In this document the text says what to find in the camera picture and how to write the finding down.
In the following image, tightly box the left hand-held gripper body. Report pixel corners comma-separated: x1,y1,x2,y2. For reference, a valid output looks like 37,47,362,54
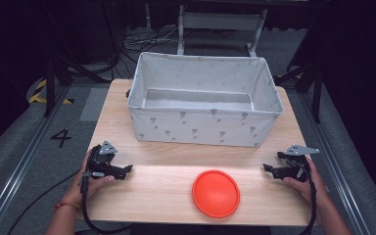
86,140,127,180

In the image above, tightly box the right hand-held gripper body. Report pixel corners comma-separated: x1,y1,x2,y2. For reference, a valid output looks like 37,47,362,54
271,144,321,183

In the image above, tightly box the orange round plate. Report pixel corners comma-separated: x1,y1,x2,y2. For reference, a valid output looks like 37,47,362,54
191,168,242,219

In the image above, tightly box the white fabric storage box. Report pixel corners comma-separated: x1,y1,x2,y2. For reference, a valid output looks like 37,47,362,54
126,51,285,149

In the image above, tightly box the person's right hand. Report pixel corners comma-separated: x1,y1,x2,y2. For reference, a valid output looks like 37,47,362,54
281,158,330,206

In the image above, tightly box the person's left hand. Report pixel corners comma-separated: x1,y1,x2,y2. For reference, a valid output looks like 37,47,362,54
62,150,116,208

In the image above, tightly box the black tripod stand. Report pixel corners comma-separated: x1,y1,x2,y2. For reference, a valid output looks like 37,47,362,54
273,62,324,124
42,55,112,118

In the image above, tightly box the yellow black floor tape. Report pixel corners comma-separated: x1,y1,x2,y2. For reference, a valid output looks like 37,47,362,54
28,78,74,106

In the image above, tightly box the grey metal stand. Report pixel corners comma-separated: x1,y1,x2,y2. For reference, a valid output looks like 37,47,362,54
176,5,268,58

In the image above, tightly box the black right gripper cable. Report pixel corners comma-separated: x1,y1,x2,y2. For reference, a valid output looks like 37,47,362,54
302,160,318,235

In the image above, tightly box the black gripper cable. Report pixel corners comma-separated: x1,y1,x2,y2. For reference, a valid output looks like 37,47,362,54
6,171,135,235
302,160,318,235

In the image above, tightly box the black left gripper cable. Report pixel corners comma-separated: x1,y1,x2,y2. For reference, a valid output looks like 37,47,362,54
6,171,135,235

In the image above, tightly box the red string bracelet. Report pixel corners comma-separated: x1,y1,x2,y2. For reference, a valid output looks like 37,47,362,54
53,202,80,212

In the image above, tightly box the bundle of floor cables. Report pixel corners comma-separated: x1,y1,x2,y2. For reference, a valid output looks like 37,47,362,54
118,25,180,67

